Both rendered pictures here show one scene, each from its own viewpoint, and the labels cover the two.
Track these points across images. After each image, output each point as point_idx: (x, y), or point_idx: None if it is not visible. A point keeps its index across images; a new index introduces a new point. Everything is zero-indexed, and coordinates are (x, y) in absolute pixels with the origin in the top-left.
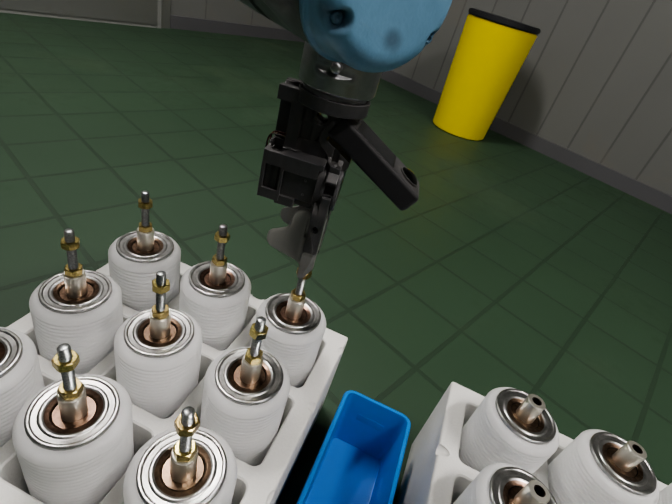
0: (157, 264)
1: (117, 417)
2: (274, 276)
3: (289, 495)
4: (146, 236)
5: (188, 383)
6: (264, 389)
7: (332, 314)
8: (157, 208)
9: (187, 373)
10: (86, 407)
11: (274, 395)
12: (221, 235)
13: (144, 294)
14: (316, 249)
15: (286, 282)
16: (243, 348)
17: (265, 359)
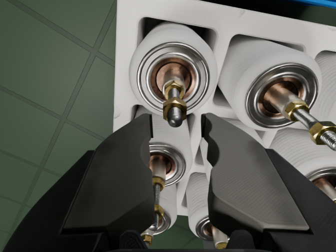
0: (163, 206)
1: (327, 166)
2: (16, 88)
3: (225, 3)
4: (151, 232)
5: (246, 128)
6: (300, 79)
7: (18, 10)
8: (21, 194)
9: (254, 136)
10: (326, 185)
11: (307, 66)
12: (158, 217)
13: (173, 187)
14: (286, 161)
15: (13, 74)
16: (249, 115)
17: (259, 90)
